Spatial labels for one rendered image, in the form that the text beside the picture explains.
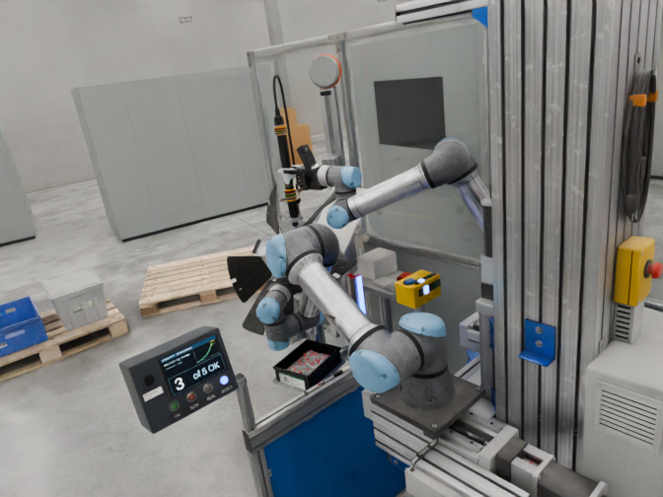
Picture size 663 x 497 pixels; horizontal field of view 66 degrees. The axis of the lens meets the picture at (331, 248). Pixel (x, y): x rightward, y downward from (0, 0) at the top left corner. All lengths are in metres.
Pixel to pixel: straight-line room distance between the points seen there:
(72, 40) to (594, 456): 13.47
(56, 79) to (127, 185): 6.85
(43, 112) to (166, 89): 6.80
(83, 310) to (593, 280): 4.05
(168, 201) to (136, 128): 1.05
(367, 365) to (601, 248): 0.57
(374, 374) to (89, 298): 3.63
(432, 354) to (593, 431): 0.39
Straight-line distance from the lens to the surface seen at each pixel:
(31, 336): 4.64
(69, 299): 4.59
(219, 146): 7.56
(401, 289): 2.01
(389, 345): 1.25
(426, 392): 1.38
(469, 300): 2.49
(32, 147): 13.87
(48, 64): 13.88
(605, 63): 1.10
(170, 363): 1.44
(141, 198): 7.38
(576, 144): 1.13
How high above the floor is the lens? 1.91
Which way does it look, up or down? 20 degrees down
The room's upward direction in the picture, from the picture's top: 8 degrees counter-clockwise
